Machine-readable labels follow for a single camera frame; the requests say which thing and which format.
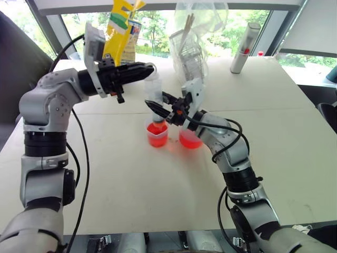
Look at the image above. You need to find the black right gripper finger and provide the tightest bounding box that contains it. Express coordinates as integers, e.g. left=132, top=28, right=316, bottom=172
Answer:
left=145, top=99, right=173, bottom=119
left=161, top=91, right=182, bottom=105

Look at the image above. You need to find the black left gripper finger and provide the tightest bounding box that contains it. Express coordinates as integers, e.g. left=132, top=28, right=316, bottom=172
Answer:
left=120, top=68, right=155, bottom=87
left=115, top=62, right=155, bottom=76

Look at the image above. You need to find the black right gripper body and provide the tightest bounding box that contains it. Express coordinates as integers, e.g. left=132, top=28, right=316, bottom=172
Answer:
left=165, top=95, right=193, bottom=128

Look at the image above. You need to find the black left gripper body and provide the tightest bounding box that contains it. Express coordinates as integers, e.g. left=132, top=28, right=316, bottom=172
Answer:
left=96, top=58, right=126, bottom=104

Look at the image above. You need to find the clear plastic syringe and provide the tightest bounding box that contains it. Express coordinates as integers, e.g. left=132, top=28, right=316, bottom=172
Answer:
left=144, top=72, right=163, bottom=126

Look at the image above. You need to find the spouted cup with red liquid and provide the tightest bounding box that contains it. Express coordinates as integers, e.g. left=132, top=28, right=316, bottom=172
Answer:
left=145, top=118, right=169, bottom=148

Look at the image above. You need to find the round cup with red liquid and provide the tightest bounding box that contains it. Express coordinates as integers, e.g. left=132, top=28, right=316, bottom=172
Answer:
left=179, top=127, right=204, bottom=150

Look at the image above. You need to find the blue and white package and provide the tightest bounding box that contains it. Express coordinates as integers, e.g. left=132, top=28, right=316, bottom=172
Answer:
left=121, top=18, right=143, bottom=64

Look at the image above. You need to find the yellow snack bag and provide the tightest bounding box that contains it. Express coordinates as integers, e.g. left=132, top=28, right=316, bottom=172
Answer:
left=102, top=0, right=147, bottom=67

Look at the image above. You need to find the clear plastic bag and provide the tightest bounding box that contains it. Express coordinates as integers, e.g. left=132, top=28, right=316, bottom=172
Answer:
left=168, top=0, right=229, bottom=87

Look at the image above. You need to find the wooden chopsticks pair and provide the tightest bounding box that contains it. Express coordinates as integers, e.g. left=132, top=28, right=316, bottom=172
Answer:
left=179, top=13, right=195, bottom=57

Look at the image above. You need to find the silver cylindrical bottle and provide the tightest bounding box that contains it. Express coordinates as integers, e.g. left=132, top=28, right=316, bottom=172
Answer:
left=230, top=22, right=261, bottom=74

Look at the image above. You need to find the grey rounded robot leg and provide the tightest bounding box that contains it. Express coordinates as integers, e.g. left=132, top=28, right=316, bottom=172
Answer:
left=118, top=232, right=147, bottom=253
left=185, top=230, right=224, bottom=253

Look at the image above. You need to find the black office chair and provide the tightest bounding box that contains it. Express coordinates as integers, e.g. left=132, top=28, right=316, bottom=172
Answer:
left=315, top=88, right=337, bottom=134

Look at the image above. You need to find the white window blind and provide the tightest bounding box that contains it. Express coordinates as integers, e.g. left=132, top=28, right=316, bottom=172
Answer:
left=278, top=0, right=337, bottom=57

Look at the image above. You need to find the dark teal object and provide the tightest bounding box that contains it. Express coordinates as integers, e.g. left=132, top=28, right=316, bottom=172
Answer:
left=325, top=65, right=337, bottom=83

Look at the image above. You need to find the white crumpled cloth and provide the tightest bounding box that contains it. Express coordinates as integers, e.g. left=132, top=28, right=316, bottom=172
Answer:
left=289, top=224, right=313, bottom=235

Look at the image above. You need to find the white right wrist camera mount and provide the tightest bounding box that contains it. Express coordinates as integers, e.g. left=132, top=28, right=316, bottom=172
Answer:
left=180, top=77, right=206, bottom=131

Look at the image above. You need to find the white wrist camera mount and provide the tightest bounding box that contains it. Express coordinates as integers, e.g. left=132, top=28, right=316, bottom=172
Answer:
left=83, top=22, right=109, bottom=99
left=180, top=77, right=206, bottom=131

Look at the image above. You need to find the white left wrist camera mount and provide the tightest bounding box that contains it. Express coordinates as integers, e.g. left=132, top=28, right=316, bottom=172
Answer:
left=83, top=22, right=109, bottom=99

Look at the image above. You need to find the metal wire rack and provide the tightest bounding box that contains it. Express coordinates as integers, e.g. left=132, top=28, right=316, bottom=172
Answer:
left=168, top=29, right=209, bottom=81

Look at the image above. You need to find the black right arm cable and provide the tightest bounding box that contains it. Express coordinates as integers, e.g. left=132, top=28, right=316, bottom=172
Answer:
left=181, top=112, right=251, bottom=250

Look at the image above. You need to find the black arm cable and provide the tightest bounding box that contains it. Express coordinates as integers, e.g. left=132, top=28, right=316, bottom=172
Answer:
left=181, top=112, right=251, bottom=250
left=48, top=34, right=91, bottom=253

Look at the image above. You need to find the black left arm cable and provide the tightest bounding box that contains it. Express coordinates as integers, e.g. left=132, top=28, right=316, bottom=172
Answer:
left=48, top=34, right=91, bottom=253

